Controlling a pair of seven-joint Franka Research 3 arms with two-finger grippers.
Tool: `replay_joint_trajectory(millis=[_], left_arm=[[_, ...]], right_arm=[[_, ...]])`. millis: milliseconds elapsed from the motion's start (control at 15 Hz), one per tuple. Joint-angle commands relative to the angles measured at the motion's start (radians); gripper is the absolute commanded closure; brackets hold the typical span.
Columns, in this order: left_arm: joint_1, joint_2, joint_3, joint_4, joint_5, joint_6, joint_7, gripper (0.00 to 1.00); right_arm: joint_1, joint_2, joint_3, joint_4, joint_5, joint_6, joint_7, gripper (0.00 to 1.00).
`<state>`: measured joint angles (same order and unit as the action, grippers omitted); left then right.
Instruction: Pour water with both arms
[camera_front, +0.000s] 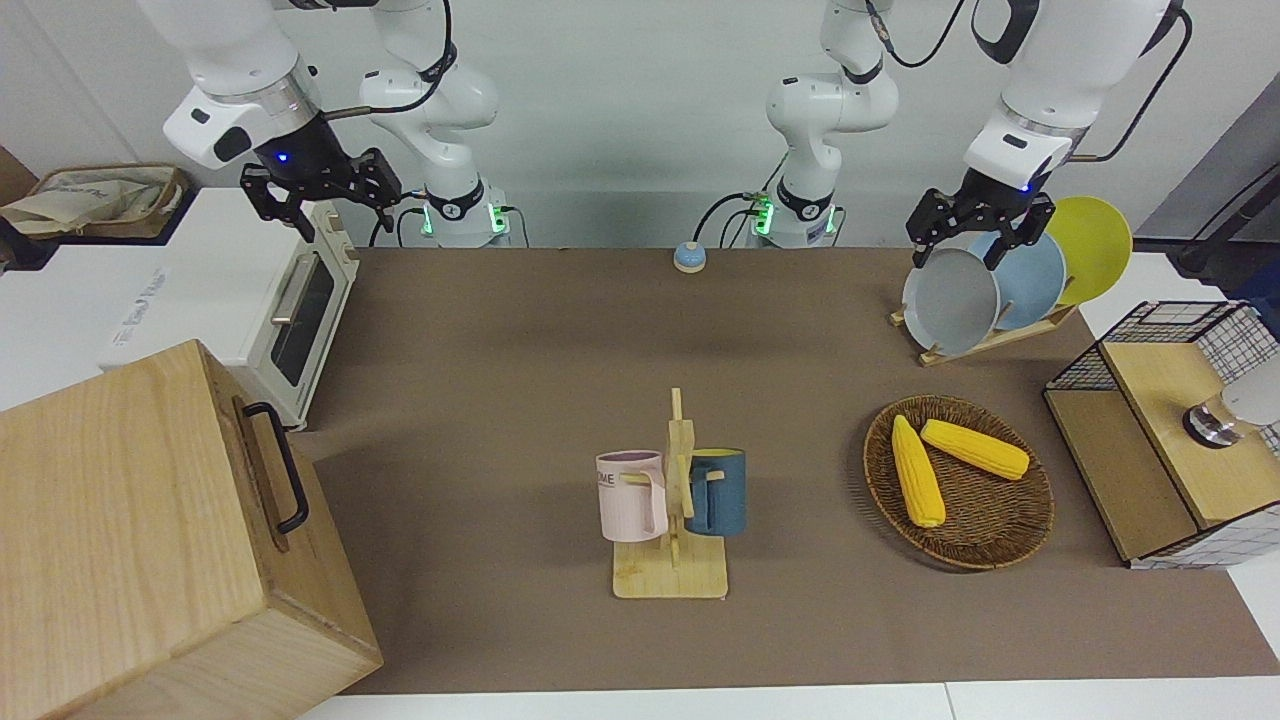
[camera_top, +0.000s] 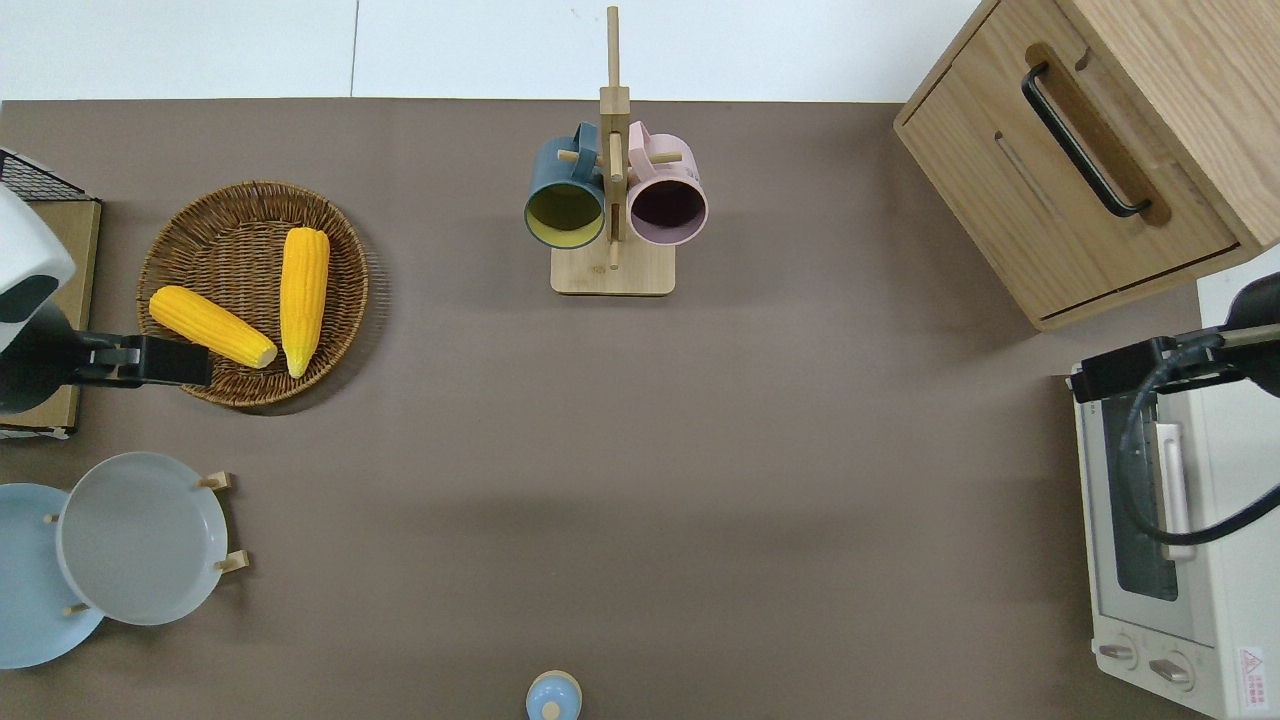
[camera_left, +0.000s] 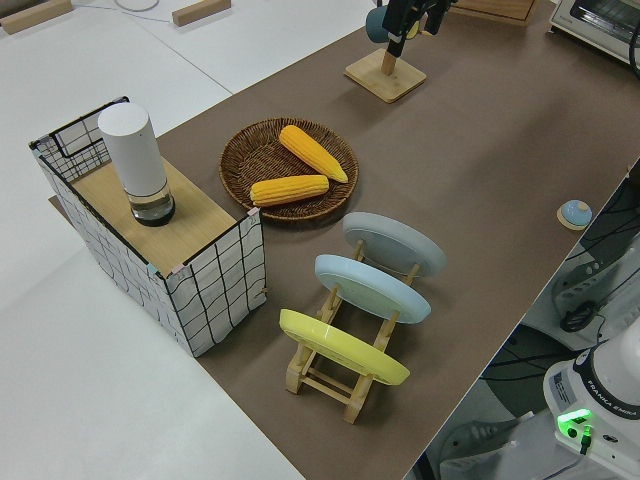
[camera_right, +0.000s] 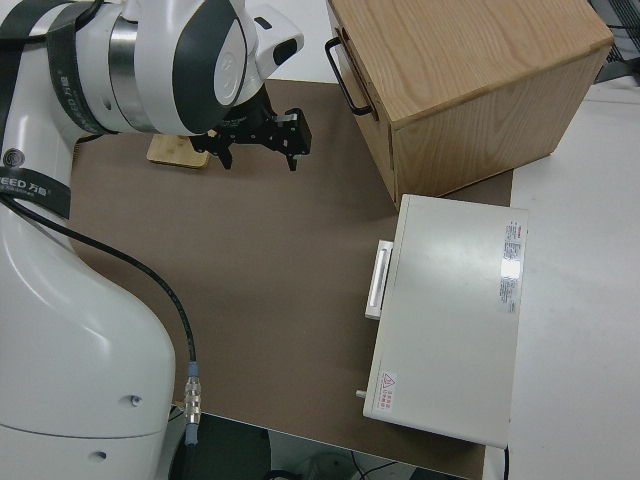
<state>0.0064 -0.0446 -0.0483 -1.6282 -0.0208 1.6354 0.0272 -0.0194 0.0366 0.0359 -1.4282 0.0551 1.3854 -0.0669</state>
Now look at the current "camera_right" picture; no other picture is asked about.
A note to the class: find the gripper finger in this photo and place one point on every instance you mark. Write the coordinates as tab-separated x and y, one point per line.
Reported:
293	162
225	159

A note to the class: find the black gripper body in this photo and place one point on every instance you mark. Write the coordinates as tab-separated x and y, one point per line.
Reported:
250	127

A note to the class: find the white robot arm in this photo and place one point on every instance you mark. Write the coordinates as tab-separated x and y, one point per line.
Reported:
75	350

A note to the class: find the wooden mug tree stand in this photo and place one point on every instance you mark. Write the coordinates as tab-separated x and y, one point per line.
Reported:
175	152

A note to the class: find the brown table mat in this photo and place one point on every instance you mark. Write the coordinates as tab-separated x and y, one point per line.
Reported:
250	250

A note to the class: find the wooden cabinet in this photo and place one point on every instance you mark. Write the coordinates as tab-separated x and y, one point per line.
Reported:
475	75

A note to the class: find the white toaster oven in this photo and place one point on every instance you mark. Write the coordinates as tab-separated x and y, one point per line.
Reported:
450	300

